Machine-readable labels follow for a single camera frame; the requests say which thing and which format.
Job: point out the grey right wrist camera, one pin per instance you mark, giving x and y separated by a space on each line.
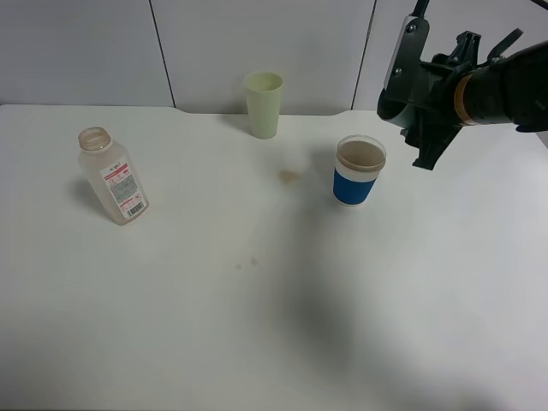
405 61

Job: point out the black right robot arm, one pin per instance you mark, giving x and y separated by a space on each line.
455 91

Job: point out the clear plastic drink bottle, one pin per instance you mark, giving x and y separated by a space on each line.
110 172

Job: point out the pale yellow plastic cup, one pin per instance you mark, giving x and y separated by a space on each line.
263 95

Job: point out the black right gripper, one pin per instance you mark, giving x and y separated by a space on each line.
434 122

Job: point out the blue sleeved paper cup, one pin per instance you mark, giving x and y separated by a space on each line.
359 159

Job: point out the teal green plastic cup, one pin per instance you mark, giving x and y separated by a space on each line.
396 113

